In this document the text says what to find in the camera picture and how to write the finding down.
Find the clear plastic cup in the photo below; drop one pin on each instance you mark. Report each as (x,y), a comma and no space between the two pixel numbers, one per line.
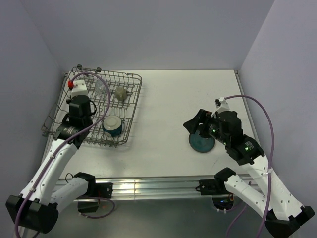
(101,89)

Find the aluminium mounting rail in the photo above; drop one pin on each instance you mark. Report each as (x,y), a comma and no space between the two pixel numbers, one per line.
(155,188)

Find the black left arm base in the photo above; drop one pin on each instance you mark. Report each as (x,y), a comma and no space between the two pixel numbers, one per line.
(98,199)

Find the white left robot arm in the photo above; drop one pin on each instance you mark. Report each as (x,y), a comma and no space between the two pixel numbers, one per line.
(38,206)

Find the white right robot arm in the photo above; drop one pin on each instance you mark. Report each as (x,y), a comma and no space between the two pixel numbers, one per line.
(283,213)

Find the beige ceramic mug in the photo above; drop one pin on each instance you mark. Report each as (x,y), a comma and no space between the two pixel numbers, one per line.
(120,94)

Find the dark teal round plate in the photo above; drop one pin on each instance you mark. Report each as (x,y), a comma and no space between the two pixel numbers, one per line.
(200,144)

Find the grey wire dish rack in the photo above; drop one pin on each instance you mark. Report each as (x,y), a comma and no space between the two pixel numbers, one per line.
(125,110)

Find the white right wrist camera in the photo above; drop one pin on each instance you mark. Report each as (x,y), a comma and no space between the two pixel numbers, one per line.
(221,106)

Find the teal and cream bowl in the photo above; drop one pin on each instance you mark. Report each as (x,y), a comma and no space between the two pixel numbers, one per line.
(112,126)

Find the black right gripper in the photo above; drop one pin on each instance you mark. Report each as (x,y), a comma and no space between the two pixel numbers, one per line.
(192,124)

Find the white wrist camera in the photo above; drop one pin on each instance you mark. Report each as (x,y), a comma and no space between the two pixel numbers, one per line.
(221,106)
(77,87)

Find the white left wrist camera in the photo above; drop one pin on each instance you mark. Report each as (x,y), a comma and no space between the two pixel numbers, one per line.
(77,87)

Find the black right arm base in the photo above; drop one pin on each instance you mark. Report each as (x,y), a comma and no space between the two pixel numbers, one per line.
(222,200)

